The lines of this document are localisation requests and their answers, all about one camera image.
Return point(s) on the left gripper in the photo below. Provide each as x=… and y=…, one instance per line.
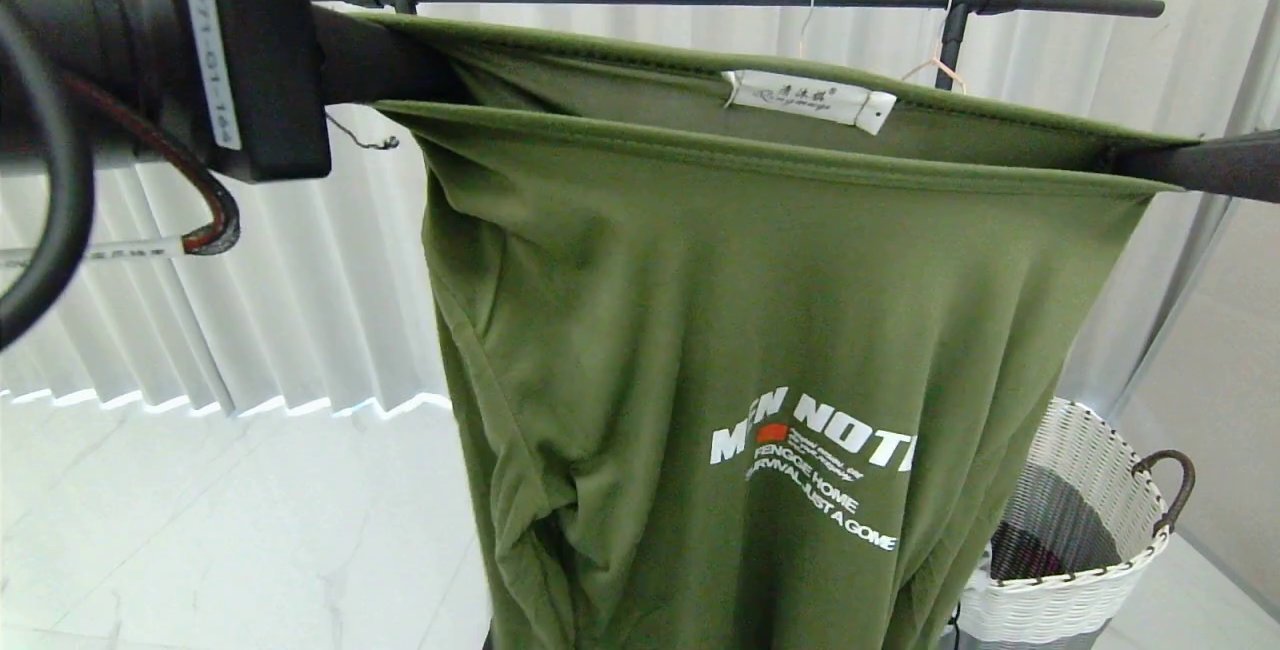
x=270, y=50

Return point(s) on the green long-sleeved shirt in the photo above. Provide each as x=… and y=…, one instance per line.
x=750, y=280

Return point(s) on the white laundry basket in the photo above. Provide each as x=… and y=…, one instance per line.
x=1090, y=450

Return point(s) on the white curtain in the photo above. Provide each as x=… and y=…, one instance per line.
x=300, y=280

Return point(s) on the dark red garment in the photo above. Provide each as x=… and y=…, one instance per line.
x=1030, y=555

